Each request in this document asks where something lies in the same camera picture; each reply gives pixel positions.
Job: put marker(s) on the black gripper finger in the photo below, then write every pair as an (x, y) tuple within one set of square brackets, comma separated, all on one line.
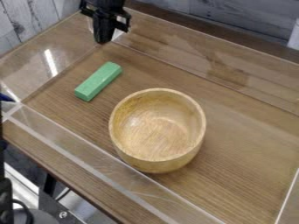
[(104, 28)]

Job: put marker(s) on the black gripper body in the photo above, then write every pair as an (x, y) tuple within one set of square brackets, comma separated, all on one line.
[(89, 6)]

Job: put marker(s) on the green rectangular block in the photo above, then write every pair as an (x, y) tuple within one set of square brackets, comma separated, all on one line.
[(97, 82)]

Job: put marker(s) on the brown wooden bowl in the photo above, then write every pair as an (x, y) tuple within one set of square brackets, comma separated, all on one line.
[(157, 129)]

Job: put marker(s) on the clear acrylic corner bracket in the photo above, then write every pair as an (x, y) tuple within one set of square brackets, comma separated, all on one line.
[(117, 29)]

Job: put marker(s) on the clear acrylic front wall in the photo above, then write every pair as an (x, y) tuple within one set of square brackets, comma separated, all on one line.
[(113, 186)]

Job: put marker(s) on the black vertical frame post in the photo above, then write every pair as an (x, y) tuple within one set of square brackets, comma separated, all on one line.
[(7, 214)]

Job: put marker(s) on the black metal mount plate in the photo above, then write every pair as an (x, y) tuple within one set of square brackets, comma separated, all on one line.
[(54, 212)]

